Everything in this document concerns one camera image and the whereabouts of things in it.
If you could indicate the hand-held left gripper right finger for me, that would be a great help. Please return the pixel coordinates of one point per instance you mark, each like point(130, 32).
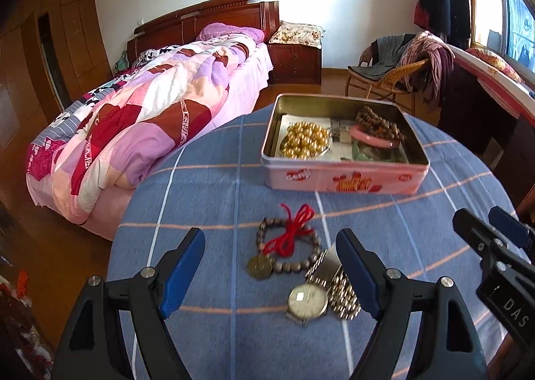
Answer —
point(355, 271)

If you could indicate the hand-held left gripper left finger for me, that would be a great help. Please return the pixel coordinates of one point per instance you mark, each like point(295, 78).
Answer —
point(179, 275)

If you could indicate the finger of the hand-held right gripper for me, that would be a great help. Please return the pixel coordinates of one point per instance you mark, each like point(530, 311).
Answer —
point(510, 227)
point(474, 231)

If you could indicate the silver wristwatch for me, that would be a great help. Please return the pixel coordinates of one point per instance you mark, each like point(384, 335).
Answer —
point(308, 300)

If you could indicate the pink tin box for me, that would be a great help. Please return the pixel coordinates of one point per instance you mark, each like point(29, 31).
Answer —
point(334, 179)

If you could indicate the green jade bangle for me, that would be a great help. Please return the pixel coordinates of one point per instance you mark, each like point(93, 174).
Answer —
point(368, 152)

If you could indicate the pink bangle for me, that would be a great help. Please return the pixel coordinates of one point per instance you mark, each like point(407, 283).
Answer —
point(376, 142)

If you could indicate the blue plaid tablecloth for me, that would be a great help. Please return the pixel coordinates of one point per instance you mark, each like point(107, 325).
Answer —
point(209, 196)

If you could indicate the dark desk with pink top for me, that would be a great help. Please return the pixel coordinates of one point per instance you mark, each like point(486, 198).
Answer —
point(472, 112)

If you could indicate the red floral cushion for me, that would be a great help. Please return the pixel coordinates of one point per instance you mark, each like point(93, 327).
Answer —
point(497, 64)

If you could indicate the pink patchwork quilt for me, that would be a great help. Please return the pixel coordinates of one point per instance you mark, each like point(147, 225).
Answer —
point(146, 112)

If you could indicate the colourful clutter pile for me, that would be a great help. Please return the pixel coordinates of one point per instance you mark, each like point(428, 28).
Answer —
point(21, 330)

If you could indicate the wicker chair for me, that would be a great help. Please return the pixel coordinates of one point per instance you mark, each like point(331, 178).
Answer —
point(388, 81)

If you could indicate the pink striped garment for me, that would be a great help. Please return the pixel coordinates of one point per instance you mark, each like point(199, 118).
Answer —
point(434, 58)

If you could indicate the grey garment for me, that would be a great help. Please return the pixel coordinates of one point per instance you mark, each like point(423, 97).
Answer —
point(384, 54)

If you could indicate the black white patterned blanket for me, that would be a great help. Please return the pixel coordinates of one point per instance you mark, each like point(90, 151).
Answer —
point(83, 100)

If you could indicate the pink bedsheet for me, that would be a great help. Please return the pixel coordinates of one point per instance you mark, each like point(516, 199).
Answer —
point(250, 83)

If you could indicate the window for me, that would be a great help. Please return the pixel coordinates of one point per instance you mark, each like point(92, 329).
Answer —
point(510, 16)

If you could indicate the wooden nightstand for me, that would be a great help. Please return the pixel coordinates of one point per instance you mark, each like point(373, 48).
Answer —
point(294, 64)

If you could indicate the green bag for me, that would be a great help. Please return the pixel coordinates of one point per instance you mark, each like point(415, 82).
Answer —
point(121, 61)

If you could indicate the hanging dark coats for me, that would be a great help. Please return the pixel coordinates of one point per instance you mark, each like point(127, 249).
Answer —
point(445, 0)

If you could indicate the floral pillow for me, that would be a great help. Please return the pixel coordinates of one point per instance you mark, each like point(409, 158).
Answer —
point(296, 34)

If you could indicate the wooden wardrobe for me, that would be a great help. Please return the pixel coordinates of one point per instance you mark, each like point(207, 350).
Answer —
point(41, 71)

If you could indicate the purple pillow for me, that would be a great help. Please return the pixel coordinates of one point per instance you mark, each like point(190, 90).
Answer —
point(230, 31)

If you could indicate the wooden bed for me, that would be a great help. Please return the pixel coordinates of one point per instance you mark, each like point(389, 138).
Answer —
point(200, 16)

